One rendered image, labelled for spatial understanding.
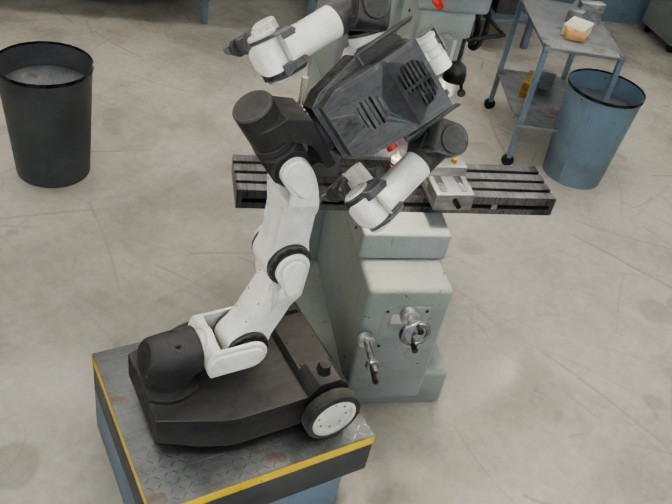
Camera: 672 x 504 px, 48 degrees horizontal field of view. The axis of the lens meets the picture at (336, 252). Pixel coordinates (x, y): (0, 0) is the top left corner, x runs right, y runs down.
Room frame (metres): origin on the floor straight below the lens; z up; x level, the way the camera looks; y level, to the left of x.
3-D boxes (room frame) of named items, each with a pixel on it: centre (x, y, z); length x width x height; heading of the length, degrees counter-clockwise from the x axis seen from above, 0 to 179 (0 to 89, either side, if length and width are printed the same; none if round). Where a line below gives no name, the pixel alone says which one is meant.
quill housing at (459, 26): (2.48, -0.17, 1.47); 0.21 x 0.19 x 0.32; 107
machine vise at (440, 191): (2.49, -0.33, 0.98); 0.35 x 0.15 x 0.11; 19
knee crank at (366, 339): (1.92, -0.20, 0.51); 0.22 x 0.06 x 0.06; 17
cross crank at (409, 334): (1.99, -0.32, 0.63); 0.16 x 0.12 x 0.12; 17
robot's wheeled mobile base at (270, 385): (1.72, 0.26, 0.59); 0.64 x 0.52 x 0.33; 125
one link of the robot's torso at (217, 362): (1.70, 0.29, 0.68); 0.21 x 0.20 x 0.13; 125
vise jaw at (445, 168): (2.46, -0.34, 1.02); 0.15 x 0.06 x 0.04; 109
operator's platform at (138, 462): (1.72, 0.26, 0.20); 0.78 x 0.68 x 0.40; 125
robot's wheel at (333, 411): (1.64, -0.09, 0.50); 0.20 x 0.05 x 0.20; 125
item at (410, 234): (2.47, -0.18, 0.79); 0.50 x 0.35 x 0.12; 17
